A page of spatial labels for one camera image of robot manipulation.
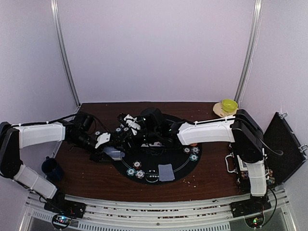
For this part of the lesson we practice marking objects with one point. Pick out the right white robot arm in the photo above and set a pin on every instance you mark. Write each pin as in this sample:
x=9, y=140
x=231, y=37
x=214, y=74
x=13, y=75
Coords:
x=220, y=130

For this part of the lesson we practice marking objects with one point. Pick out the right aluminium frame post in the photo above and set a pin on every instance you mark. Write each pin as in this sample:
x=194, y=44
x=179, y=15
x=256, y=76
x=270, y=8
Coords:
x=252, y=42

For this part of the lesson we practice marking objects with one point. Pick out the face down card front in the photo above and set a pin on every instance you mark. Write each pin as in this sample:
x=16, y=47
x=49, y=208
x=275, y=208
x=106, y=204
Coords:
x=166, y=173

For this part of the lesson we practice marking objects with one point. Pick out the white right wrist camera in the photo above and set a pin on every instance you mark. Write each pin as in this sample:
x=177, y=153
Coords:
x=129, y=122

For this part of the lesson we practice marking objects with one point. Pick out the left aluminium frame post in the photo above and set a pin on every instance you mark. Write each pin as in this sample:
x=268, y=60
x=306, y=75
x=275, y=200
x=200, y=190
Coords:
x=63, y=53

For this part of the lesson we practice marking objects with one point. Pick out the black white chip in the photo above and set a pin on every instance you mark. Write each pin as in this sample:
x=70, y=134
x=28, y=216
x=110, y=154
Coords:
x=137, y=164
x=187, y=150

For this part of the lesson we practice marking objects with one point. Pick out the black poker case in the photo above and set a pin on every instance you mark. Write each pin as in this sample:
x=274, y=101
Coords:
x=283, y=153

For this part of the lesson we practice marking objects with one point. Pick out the playing card deck in case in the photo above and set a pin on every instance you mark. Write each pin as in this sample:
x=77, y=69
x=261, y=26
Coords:
x=242, y=164

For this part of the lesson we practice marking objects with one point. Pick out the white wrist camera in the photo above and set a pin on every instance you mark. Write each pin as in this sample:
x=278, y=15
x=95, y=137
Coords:
x=103, y=138
x=129, y=122

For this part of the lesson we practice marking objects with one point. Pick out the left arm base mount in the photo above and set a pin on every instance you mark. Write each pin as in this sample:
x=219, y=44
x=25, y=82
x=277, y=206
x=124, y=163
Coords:
x=58, y=204

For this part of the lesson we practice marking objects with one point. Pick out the aluminium frame post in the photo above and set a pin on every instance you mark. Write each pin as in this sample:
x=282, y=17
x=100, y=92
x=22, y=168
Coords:
x=63, y=53
x=252, y=42

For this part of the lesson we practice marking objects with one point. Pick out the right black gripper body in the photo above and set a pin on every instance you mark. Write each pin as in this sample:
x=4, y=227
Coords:
x=130, y=138

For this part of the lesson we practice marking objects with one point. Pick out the dark blue mug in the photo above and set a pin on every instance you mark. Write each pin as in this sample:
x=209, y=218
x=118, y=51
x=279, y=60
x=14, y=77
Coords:
x=52, y=169

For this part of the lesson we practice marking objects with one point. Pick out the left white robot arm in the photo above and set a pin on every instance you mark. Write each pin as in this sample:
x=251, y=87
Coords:
x=13, y=138

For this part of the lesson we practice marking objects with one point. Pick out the poker chips row in case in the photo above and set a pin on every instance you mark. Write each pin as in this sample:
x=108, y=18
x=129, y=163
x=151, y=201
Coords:
x=269, y=176

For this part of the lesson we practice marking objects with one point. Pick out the green plastic bowl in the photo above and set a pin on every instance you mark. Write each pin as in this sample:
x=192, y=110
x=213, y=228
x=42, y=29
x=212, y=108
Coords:
x=229, y=105

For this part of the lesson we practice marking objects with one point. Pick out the aluminium front rail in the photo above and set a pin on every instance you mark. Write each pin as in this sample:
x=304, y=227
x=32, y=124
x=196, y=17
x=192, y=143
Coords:
x=199, y=215

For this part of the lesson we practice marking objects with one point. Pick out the beige plate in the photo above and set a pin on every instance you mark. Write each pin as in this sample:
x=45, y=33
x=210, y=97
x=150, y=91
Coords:
x=217, y=109

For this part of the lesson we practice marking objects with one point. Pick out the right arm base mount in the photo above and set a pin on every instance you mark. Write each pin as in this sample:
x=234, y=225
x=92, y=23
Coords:
x=254, y=204

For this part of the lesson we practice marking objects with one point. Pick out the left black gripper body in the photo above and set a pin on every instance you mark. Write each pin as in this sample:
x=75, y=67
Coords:
x=96, y=154

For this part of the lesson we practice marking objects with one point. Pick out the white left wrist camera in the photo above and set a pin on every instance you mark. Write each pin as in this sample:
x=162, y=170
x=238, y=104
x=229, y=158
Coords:
x=103, y=138

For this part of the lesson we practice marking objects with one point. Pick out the grey card deck box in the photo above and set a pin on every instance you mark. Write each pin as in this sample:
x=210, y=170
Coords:
x=114, y=153

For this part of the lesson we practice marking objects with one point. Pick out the round black poker mat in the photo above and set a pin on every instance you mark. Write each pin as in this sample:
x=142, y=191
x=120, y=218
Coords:
x=148, y=150

